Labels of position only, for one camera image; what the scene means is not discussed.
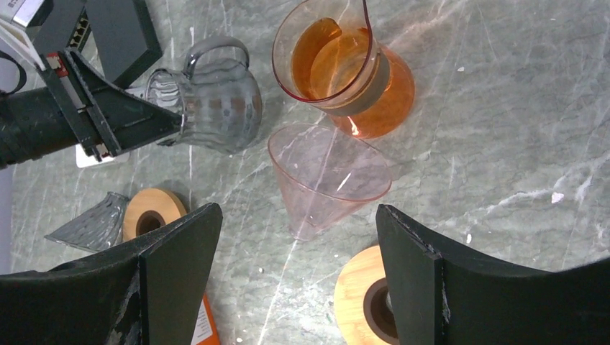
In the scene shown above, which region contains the black flat box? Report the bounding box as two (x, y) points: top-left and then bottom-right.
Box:
(85, 0), (163, 88)

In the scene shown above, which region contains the white square adapter box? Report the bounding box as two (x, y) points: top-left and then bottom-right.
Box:
(75, 142), (130, 170)

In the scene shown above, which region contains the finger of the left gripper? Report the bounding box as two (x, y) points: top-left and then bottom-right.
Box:
(64, 49), (182, 157)

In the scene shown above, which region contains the grey ribbed glass dripper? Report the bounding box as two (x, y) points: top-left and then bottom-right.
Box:
(45, 192), (130, 252)

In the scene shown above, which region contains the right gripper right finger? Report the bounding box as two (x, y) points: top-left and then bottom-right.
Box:
(376, 204), (609, 344)

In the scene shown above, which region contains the black network switch box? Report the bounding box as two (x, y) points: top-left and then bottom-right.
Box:
(28, 0), (94, 57)

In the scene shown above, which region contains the orange coffee filter box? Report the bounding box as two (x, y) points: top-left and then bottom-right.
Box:
(191, 293), (221, 345)

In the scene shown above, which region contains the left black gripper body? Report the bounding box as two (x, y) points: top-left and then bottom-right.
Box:
(0, 0), (84, 170)

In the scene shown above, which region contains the red handled adjustable wrench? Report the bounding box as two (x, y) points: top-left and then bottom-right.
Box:
(46, 52), (86, 110)

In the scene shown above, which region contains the orange glass carafe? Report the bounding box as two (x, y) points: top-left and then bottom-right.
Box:
(272, 1), (415, 139)

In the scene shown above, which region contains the wooden dripper ring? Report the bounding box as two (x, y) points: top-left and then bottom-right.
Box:
(333, 245), (400, 345)
(122, 187), (188, 243)

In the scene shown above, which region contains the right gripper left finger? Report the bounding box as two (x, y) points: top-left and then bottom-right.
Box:
(1, 203), (223, 344)

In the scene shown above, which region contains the pink glass dripper cone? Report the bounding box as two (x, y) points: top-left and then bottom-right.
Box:
(268, 124), (392, 241)

